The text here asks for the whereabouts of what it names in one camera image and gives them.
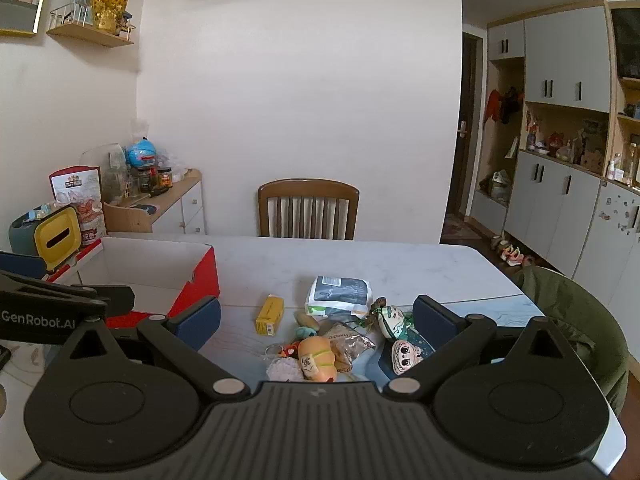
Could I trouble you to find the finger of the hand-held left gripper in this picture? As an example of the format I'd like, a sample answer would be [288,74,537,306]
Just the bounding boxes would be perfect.
[0,270,136,318]
[0,252,48,281]

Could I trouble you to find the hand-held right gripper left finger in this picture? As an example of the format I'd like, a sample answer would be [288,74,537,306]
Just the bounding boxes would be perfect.
[50,296,251,403]

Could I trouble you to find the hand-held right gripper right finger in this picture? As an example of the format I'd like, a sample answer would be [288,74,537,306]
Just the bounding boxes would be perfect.
[382,295,588,403]

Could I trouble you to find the doll face charm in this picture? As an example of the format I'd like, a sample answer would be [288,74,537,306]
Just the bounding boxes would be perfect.
[391,339,425,376]

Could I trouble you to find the red and white cardboard box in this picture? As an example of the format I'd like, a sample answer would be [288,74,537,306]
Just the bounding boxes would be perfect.
[47,236,221,331]

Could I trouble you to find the green white sachet with tassel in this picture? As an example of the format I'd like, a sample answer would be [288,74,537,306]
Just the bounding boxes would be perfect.
[372,305,416,341]

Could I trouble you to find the brown braided rope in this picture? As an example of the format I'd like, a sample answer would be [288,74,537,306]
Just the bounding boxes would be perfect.
[350,297,388,323]

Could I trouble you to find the small yellow carton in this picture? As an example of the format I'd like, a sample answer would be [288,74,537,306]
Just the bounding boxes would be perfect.
[255,295,285,336]

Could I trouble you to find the silver snack bag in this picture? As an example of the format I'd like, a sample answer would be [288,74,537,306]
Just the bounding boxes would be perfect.
[320,322,376,373]

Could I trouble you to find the white pompom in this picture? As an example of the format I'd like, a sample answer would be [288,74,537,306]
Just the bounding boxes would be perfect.
[266,357,303,383]

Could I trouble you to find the white and blue plastic package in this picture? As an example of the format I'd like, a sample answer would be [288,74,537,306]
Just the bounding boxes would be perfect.
[305,275,375,320]

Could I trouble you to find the orange plush toy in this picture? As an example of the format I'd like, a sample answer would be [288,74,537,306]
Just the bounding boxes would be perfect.
[298,336,338,385]

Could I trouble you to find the yellow and blue tissue box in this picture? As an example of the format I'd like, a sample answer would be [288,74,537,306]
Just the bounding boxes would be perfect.
[9,205,83,273]

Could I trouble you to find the red and white snack bag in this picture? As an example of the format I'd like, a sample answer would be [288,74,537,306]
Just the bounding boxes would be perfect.
[48,165,107,246]

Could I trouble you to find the shoes on floor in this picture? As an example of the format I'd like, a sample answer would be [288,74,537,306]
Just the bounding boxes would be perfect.
[490,235,536,267]

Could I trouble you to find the white wooden side cabinet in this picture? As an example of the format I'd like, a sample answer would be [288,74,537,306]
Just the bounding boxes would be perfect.
[102,169,206,236]

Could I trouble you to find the clear plastic container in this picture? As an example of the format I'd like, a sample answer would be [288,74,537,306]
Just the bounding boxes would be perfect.
[80,144,128,206]

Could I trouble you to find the olive green jacket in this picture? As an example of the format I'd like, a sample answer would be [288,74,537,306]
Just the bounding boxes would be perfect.
[515,265,630,416]

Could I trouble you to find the bags in cabinet niche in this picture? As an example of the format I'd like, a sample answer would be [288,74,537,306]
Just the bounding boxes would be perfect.
[477,170,511,206]

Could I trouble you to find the blue globe toy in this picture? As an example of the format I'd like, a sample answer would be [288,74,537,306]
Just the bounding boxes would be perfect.
[125,138,158,168]

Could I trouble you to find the brown wooden chair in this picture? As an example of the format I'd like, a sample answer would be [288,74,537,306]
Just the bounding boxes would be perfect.
[257,178,361,241]

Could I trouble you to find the white door with stickers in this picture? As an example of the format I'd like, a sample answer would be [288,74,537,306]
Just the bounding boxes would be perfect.
[570,180,640,306]

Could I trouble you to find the dark wooden door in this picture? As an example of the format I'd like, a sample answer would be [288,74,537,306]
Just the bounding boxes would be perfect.
[445,32,486,221]

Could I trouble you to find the row of shelf ornaments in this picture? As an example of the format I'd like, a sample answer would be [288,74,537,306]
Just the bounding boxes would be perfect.
[525,110,608,171]

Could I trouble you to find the black hanging garment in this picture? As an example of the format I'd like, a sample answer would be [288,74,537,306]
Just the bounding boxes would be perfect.
[500,86,523,125]

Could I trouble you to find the gold flower ornament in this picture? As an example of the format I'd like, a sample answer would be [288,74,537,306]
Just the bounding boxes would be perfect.
[91,0,131,33]

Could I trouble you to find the wooden wall shelf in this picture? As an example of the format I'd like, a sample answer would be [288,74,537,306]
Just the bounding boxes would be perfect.
[46,2,136,48]

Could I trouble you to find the grey and wood wall cabinet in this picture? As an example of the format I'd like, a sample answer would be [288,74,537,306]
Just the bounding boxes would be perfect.
[470,0,640,291]

